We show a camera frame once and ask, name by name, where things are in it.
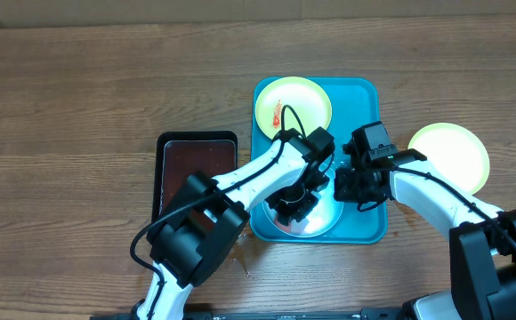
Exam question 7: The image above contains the yellow-green plate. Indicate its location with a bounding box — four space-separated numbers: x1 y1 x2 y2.
254 76 333 140
408 123 490 194

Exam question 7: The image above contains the teal plastic tray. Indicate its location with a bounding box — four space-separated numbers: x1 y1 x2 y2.
250 77 387 244

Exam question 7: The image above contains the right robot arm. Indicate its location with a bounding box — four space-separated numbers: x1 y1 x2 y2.
334 121 516 320

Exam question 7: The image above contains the black water tray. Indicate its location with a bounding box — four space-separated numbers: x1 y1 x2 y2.
148 131 238 251

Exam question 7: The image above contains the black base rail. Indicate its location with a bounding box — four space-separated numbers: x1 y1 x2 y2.
89 306 419 320

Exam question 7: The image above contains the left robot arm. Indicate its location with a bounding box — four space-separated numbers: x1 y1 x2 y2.
130 127 335 319

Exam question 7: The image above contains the light blue plate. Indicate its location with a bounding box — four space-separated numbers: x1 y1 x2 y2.
262 169 344 241

